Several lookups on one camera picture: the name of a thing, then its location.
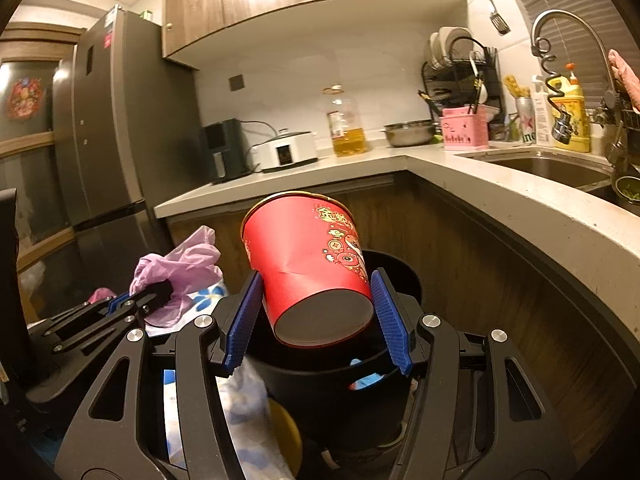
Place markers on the cooking oil bottle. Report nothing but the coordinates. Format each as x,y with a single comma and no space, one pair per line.
347,135

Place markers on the grey refrigerator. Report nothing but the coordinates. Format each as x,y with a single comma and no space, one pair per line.
110,135

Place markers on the purple plastic bag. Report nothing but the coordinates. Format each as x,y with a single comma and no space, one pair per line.
195,260

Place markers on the black air fryer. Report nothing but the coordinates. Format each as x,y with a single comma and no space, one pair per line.
225,152

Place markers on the silver drink can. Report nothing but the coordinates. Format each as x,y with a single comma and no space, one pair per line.
525,120

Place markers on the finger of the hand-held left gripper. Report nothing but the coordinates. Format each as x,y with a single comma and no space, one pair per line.
119,304
150,300

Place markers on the blue floral tablecloth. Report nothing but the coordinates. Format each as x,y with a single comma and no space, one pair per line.
245,400

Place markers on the small steel bowl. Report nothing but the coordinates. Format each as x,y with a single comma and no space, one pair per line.
627,191

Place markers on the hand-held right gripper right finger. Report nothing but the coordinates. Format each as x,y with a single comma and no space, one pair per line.
392,325

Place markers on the yellow round object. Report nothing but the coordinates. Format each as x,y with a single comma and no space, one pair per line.
287,435

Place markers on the red door decoration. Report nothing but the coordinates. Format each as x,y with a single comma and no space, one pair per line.
24,99

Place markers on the black dish rack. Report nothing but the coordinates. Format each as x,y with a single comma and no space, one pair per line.
460,70

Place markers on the red paper cup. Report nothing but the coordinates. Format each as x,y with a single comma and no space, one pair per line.
300,270

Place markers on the wooden glass door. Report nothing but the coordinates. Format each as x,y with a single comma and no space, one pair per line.
30,140

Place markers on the white pump bottle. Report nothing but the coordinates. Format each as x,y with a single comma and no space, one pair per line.
541,110

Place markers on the pink plastic basket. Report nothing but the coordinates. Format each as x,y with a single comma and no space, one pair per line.
462,132

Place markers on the hanging slotted spatula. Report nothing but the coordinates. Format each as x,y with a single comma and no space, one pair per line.
498,22

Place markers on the dark wall socket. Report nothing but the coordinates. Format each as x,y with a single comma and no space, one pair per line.
236,83

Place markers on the steel kitchen faucet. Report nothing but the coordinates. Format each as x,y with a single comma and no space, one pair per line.
565,12

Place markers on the white electric cooker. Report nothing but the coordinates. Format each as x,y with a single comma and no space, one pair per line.
285,152

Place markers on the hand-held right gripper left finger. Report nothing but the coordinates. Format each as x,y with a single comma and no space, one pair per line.
242,325

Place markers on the yellow scrubber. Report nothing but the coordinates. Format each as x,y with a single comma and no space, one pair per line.
515,87

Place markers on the steel basin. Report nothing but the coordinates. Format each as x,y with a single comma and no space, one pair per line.
412,135

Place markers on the black trash bin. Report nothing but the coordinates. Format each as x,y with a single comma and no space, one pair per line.
320,390

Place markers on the steel sink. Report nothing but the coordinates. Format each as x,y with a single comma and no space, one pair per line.
550,170

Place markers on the pink cloth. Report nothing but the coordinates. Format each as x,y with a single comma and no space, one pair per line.
625,77

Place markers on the magenta plastic bag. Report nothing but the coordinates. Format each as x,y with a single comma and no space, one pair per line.
102,294

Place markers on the yellow detergent bottle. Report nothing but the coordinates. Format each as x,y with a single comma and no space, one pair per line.
577,115

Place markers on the wooden lower cabinets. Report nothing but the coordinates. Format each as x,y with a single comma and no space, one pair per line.
500,270

